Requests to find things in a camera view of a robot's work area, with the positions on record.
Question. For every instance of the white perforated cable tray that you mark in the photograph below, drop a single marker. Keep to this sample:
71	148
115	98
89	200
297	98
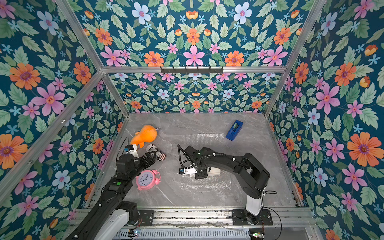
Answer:
184	234

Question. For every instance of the pink alarm clock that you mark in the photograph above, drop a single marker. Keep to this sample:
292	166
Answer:
148	179

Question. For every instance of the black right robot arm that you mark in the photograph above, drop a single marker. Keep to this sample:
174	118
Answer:
252	176

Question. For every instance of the black white patterned can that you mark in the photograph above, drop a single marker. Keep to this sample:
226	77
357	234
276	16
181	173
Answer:
159	154

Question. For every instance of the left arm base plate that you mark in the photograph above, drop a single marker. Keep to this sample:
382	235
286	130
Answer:
143	218

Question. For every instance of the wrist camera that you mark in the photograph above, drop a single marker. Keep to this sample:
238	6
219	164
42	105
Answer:
132	149
187	171

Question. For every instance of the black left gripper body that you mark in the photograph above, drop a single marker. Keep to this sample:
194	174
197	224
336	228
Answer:
144	164

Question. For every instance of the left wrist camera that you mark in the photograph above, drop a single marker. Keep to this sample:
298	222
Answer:
132	149

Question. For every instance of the blue rectangular box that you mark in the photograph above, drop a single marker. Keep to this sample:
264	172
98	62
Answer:
234	130

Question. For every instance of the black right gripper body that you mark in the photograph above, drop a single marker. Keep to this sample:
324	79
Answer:
186	162

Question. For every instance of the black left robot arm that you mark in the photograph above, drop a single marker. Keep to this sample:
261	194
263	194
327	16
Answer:
111	212

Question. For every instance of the orange whale toy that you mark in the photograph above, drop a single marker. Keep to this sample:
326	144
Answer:
147	135

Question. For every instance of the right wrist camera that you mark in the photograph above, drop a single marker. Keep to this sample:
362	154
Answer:
187	171

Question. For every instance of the white ribbed ceramic vase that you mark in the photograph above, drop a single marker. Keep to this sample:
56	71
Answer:
213	172

